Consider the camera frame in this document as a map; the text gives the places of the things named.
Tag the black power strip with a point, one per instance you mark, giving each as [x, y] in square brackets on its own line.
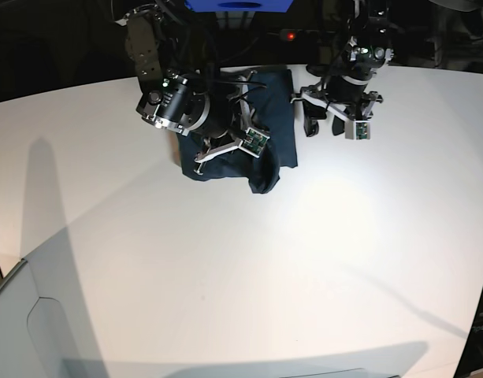
[301, 35]

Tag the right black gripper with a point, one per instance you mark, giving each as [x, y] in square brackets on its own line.
[229, 114]

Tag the dark blue T-shirt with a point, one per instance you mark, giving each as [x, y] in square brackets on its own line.
[274, 113]

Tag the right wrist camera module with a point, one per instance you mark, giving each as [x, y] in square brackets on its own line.
[254, 142]

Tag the blue plastic box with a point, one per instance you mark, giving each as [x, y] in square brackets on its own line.
[206, 6]

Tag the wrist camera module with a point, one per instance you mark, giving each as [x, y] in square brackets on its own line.
[357, 129]
[254, 142]

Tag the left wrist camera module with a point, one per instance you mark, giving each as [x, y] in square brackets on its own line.
[357, 129]

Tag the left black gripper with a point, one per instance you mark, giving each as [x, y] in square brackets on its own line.
[351, 105]

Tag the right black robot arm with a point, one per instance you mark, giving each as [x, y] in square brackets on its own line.
[183, 88]

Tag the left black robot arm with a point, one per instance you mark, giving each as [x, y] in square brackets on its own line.
[361, 47]

